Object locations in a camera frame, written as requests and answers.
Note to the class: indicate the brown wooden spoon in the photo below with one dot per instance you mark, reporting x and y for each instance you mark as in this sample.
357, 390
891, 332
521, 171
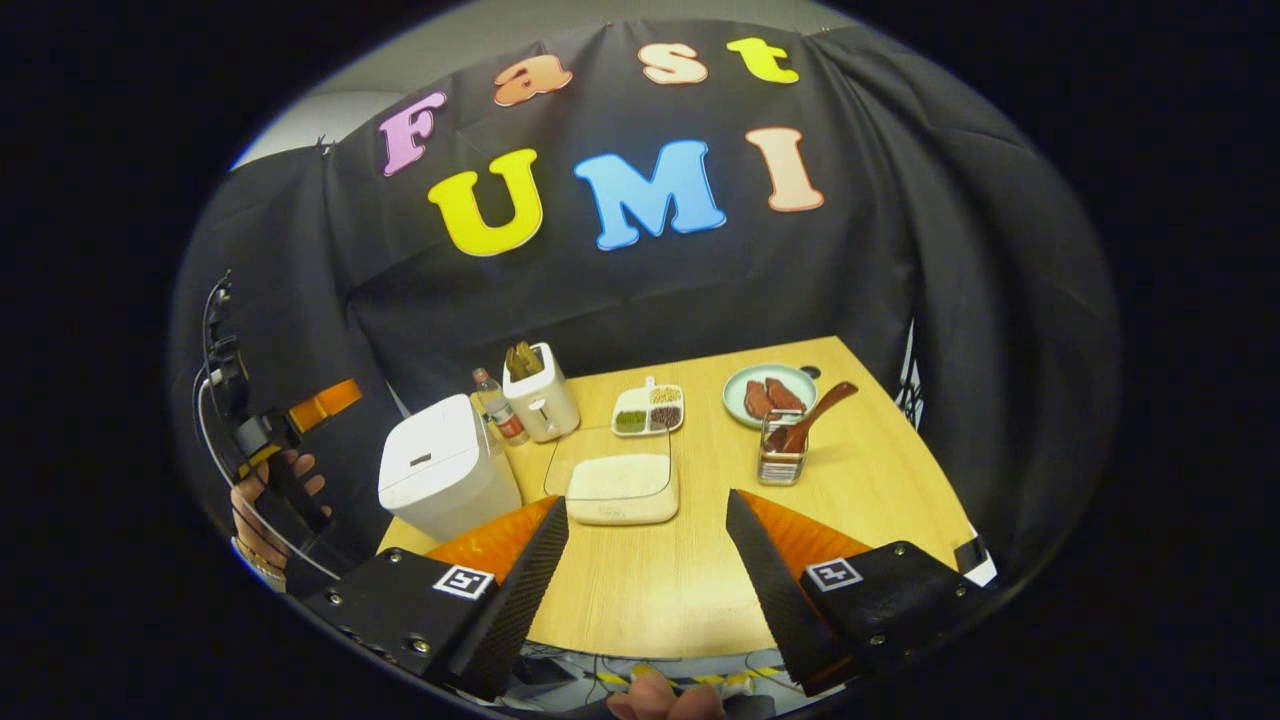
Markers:
815, 408

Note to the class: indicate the clear water bottle red label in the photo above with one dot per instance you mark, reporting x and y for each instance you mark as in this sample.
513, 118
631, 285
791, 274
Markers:
500, 410

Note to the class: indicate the white divided bean dish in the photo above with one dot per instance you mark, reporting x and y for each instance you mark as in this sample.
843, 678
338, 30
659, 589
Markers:
648, 410

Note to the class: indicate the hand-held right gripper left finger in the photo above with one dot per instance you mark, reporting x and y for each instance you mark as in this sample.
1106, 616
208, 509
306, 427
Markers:
515, 610

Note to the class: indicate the pale green plate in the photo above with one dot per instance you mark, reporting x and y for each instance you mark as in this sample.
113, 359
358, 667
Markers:
735, 395

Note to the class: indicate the clear container of rice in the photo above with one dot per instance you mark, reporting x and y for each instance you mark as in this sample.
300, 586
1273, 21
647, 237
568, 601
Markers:
620, 485

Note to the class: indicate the red meat piece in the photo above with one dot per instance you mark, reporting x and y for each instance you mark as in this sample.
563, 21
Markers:
758, 400
785, 395

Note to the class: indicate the yellow black striped tape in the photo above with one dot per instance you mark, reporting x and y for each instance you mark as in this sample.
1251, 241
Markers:
700, 680

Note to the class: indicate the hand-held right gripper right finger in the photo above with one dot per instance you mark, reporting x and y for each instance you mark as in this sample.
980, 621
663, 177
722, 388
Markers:
775, 610

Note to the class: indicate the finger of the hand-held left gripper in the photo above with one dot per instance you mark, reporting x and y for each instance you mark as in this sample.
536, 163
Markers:
325, 405

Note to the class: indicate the brown toast slice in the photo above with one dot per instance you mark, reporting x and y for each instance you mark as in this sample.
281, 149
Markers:
514, 362
530, 357

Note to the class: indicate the white rice cooker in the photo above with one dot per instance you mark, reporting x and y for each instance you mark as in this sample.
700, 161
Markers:
445, 470

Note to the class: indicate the white toaster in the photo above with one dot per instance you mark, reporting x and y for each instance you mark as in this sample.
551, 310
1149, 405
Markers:
545, 405

